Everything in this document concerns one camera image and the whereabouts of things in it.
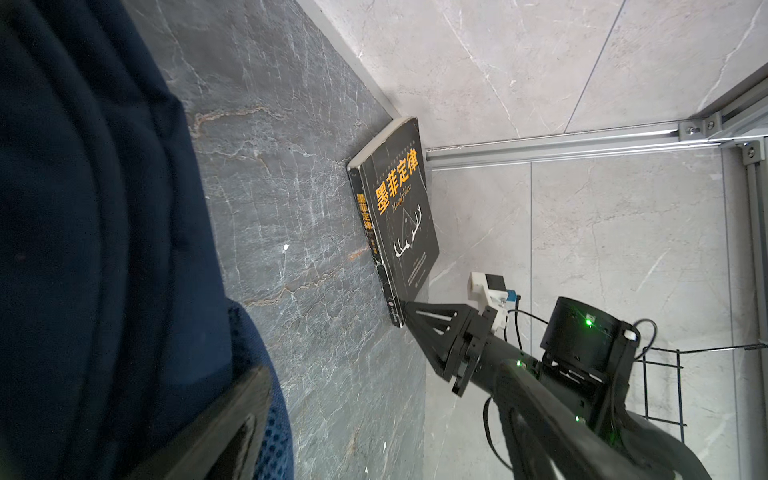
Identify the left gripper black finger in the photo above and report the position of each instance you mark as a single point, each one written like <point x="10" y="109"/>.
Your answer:
<point x="224" y="441"/>

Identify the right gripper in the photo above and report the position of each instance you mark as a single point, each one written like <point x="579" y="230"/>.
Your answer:
<point x="458" y="343"/>

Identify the black book gold title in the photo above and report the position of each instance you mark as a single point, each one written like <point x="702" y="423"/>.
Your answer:
<point x="388" y="180"/>

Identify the navy blue student backpack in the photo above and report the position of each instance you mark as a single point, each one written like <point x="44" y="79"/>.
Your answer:
<point x="116" y="332"/>

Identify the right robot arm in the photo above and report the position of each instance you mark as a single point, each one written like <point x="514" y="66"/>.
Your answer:
<point x="563" y="416"/>

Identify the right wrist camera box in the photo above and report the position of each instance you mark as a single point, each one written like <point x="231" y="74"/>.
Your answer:
<point x="490" y="290"/>

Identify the black wire hook rack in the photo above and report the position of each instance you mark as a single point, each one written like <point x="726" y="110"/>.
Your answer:
<point x="711" y="399"/>

